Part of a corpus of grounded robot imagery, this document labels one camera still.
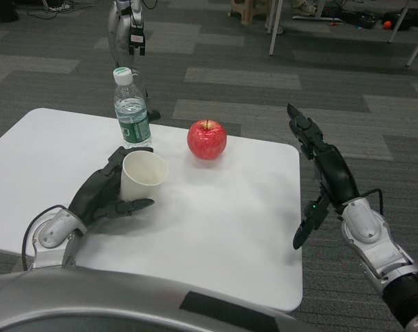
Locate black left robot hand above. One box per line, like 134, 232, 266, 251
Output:
68, 145, 156, 225

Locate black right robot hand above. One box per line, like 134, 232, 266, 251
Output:
286, 102, 361, 250

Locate white paper cup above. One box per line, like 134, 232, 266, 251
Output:
120, 149, 169, 202

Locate clear plastic water bottle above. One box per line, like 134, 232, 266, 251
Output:
112, 67, 153, 149

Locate silver robot chest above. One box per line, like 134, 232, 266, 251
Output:
0, 266, 299, 332

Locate red apple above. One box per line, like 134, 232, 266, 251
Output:
187, 119, 228, 160

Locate black equipment case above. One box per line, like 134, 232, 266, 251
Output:
343, 12, 379, 29

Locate white desk foot bar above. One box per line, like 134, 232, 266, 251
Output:
291, 14, 343, 21

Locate silver humanoid robot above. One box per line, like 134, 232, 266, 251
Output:
106, 0, 161, 121

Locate person leg with sneaker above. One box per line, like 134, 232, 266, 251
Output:
293, 0, 317, 15

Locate black bag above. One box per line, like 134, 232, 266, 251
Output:
381, 8, 418, 31

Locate beige plastic stool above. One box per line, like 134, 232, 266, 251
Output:
228, 0, 268, 25

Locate black bulky object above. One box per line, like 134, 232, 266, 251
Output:
0, 0, 19, 24

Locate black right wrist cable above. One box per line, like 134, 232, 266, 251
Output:
359, 188, 384, 217

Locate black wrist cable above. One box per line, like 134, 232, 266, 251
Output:
359, 188, 384, 217
21, 205, 70, 271

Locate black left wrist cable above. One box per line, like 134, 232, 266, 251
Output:
21, 205, 70, 271

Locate black floor cable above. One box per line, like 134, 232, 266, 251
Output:
27, 0, 78, 17

